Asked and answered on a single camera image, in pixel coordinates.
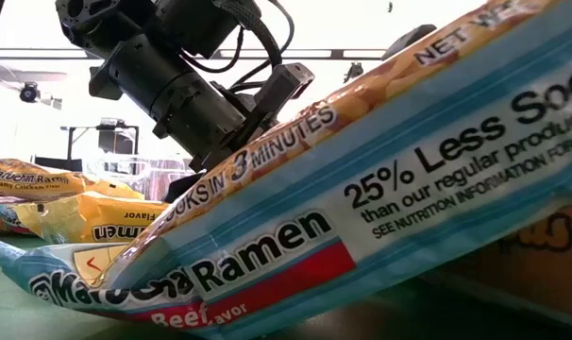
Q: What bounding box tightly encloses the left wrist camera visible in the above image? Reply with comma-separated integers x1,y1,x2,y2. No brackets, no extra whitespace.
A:
247,62,315,125

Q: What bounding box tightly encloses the black ceiling spot camera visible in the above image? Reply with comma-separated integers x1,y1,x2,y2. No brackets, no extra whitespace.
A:
345,60,365,85
19,80,42,104

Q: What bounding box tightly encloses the blue beef ramen pack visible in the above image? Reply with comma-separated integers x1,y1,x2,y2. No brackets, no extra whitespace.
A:
0,0,572,339

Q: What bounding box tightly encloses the black background desk frame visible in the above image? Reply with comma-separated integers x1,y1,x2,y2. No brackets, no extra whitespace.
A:
59,117,141,162

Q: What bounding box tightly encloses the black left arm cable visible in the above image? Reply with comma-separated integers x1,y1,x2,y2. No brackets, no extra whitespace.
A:
179,0,296,94

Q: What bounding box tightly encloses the yellow creamy chicken ramen pack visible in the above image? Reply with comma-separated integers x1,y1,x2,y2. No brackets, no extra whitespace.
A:
0,158,145,203

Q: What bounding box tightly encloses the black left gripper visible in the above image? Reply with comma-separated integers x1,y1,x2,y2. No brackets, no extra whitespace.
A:
153,80,268,202

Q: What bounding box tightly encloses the black background cabinet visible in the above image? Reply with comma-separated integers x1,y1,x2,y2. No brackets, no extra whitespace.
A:
33,156,84,172

